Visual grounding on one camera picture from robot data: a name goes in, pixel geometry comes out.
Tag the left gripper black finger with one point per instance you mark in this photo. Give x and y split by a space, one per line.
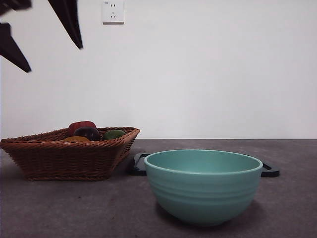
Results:
12 49
69 22

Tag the teal ceramic bowl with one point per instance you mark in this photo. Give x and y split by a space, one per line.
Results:
203 193

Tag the brown wicker basket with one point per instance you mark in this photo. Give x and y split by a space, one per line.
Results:
62 161

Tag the dark purple plum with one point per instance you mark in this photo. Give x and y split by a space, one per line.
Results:
86 134

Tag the green fruit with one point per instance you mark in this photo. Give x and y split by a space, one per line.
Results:
112 134

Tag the orange-yellow fruit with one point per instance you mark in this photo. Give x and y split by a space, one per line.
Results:
74 139

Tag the red apple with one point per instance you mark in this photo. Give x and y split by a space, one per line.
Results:
81 124

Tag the white wall socket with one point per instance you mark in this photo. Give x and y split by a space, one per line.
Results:
113 12

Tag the dark green rectangular tray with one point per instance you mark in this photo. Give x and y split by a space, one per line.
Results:
138 166

